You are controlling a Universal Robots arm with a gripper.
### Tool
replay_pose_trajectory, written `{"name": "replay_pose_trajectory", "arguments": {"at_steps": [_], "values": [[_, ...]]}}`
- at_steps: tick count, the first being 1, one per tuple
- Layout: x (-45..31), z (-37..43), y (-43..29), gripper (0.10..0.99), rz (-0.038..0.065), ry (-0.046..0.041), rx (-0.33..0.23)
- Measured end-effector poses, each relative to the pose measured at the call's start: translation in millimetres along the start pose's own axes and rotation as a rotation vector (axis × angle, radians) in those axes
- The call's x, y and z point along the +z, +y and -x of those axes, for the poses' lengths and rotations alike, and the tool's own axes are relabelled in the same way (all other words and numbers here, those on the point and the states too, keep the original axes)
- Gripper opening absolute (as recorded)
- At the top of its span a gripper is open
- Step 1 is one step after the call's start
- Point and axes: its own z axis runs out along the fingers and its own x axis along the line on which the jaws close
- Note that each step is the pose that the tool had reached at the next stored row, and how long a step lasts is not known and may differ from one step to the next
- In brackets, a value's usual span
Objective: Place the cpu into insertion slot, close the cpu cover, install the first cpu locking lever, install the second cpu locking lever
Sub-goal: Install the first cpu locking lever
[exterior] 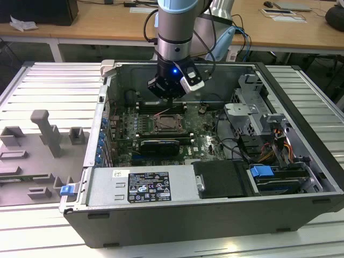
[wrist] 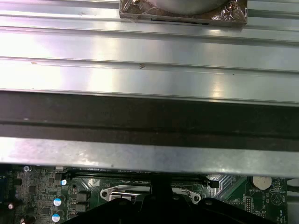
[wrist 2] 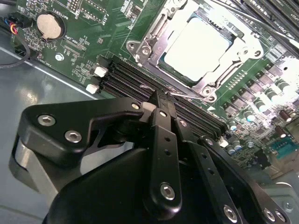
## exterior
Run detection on green motherboard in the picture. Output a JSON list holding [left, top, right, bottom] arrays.
[[110, 103, 226, 166]]

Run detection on pale grey case latch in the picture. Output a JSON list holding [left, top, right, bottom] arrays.
[[100, 60, 117, 78]]

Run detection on orange yellow wire bundle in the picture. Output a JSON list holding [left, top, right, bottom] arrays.
[[259, 128, 292, 164]]

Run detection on black RAM slot row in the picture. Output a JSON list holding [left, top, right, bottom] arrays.
[[137, 101, 188, 114], [136, 131, 195, 140]]

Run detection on wooden desk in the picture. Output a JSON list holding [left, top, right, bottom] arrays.
[[0, 0, 344, 64]]

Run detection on small silver CPU plate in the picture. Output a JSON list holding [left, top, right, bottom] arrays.
[[159, 118, 178, 129]]

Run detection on grey parts rack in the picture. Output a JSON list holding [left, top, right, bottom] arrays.
[[0, 109, 91, 207]]

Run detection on black graphics card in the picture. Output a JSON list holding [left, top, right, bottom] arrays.
[[139, 138, 180, 157]]

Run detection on black box on desk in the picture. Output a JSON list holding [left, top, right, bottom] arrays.
[[0, 0, 79, 27]]

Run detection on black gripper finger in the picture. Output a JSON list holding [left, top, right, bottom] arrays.
[[147, 77, 174, 108]]

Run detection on black cylinder component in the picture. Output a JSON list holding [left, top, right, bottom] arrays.
[[125, 90, 141, 105]]

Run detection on blue case latch tab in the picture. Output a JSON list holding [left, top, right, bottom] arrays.
[[60, 184, 75, 196]]

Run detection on blue hanging cable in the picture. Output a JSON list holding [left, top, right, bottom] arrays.
[[233, 24, 253, 63]]

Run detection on metal disk bay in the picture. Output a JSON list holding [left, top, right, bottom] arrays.
[[247, 161, 323, 196]]

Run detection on black internal cable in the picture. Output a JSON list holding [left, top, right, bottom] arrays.
[[214, 109, 252, 163]]

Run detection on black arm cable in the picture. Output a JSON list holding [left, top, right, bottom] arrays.
[[143, 9, 160, 45]]

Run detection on plain white paper sheet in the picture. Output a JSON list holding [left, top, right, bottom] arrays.
[[271, 15, 307, 24]]

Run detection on green RAM stick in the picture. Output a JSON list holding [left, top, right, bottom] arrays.
[[0, 175, 51, 181]]

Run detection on black plastic air shroud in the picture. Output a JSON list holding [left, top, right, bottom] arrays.
[[192, 160, 253, 199]]

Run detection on black CPU socket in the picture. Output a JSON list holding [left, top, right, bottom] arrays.
[[139, 112, 189, 135]]

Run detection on grey metal drive cage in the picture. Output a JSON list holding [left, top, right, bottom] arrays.
[[224, 74, 290, 138]]

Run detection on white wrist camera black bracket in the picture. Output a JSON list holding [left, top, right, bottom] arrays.
[[179, 67, 206, 94]]

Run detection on flat grey tablet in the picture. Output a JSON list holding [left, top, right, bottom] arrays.
[[273, 0, 312, 12]]

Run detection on grey power supply unit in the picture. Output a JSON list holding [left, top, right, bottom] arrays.
[[85, 165, 201, 206]]

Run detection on metal socket cover frame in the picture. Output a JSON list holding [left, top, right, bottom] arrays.
[[152, 113, 187, 134]]

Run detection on blue card retainer clips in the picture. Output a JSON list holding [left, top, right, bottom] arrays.
[[96, 114, 109, 166]]

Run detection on black round bag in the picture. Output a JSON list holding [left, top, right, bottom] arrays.
[[325, 4, 344, 27]]

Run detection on white paper dark strip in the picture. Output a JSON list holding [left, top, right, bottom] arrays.
[[259, 8, 295, 17]]

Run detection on blue disk carrier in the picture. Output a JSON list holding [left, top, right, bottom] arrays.
[[249, 166, 274, 178]]

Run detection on black open PC case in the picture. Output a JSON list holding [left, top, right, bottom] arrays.
[[59, 59, 344, 249]]

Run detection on white sheet on desk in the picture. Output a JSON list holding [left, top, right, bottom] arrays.
[[130, 6, 159, 14]]

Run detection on crumpled white paper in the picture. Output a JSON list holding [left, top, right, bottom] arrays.
[[9, 15, 38, 32]]

